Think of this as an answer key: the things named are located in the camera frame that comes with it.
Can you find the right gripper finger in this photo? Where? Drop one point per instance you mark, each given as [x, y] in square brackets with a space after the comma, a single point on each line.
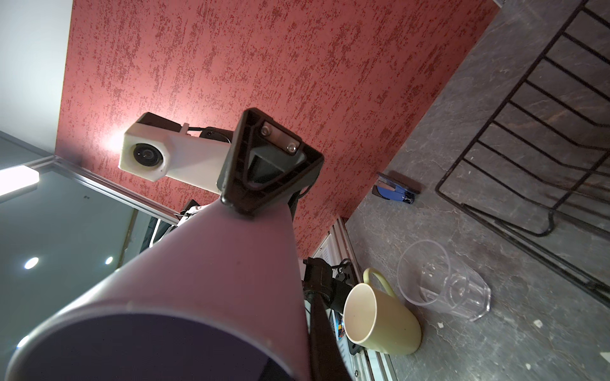
[326, 360]

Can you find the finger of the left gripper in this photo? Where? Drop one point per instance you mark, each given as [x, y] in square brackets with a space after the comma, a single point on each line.
[266, 164]

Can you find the lilac plastic cup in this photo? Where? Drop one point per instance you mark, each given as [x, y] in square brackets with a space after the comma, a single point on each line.
[220, 298]

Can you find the cream light green mug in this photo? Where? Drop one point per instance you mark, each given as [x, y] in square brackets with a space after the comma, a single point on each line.
[376, 319]

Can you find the blue black crimping tool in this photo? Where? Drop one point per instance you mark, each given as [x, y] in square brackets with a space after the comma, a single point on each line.
[396, 187]

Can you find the clear glass cup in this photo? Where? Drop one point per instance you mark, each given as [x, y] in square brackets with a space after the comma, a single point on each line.
[431, 278]

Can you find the aluminium rail frame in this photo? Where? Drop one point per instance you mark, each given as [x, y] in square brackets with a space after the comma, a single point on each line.
[361, 363]

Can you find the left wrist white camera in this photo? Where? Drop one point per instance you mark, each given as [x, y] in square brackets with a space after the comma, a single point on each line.
[154, 148]

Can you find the black wire dish rack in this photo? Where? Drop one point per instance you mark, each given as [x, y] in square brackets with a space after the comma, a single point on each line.
[537, 173]

